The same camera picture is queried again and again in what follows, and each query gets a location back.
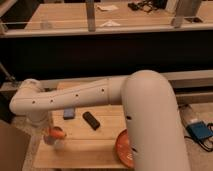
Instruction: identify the folded white paper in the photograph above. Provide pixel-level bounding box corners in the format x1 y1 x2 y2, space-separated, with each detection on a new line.
100 20 120 27

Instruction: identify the orange ridged plate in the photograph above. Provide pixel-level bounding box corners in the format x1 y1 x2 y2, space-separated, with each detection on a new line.
115 130 134 169

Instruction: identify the white paper sheet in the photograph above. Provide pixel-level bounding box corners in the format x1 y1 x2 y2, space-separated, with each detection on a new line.
97 5 118 11

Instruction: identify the blue grey sponge block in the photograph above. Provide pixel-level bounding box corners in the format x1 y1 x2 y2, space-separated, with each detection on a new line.
63 108 75 120

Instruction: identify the grey metal post right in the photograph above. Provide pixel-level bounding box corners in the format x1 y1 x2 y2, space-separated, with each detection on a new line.
171 0 202 28

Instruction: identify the clear plastic bottle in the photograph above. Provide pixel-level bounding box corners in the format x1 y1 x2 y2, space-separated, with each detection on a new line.
40 15 52 29

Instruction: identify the black cables pile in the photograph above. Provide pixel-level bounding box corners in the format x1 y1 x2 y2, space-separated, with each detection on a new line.
127 0 167 13

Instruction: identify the blue box on floor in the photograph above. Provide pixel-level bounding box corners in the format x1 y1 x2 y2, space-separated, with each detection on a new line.
186 121 213 141

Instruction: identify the grey metal post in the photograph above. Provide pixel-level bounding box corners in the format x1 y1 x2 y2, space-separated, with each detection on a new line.
171 0 202 28
86 0 96 32

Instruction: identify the wooden cutting board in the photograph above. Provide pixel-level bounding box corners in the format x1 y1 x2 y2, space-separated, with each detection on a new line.
34 105 128 170

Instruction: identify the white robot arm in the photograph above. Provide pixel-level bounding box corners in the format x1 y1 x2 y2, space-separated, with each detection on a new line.
9 70 191 171

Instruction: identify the black floor cable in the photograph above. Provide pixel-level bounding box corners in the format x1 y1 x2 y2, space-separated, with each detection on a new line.
184 122 213 153

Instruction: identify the black rectangular block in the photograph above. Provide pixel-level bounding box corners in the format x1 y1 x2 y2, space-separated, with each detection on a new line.
83 112 100 130

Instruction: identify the brown cardboard box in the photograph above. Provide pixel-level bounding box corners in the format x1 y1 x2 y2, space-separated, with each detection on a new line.
0 120 31 171

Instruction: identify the orange pepper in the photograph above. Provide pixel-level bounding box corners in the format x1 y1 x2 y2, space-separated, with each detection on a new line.
49 129 66 139

